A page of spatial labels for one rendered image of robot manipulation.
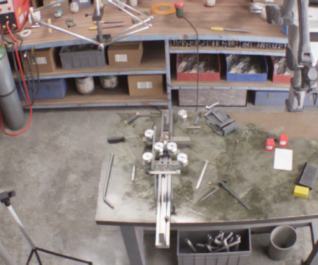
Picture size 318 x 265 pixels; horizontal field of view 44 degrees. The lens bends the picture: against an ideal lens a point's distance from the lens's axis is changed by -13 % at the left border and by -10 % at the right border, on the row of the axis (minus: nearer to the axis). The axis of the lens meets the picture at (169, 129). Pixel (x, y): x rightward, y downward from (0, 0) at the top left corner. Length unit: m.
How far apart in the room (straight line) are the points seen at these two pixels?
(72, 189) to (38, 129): 0.82
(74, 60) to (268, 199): 2.18
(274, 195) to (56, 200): 1.81
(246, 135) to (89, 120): 1.81
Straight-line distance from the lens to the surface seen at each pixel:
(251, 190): 2.22
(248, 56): 3.92
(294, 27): 2.61
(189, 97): 3.85
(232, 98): 3.88
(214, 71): 3.71
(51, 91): 3.99
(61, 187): 3.45
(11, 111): 3.90
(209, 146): 2.40
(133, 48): 3.58
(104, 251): 3.05
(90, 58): 3.66
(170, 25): 3.50
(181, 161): 2.22
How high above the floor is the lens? 2.64
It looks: 45 degrees down
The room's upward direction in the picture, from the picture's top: 3 degrees counter-clockwise
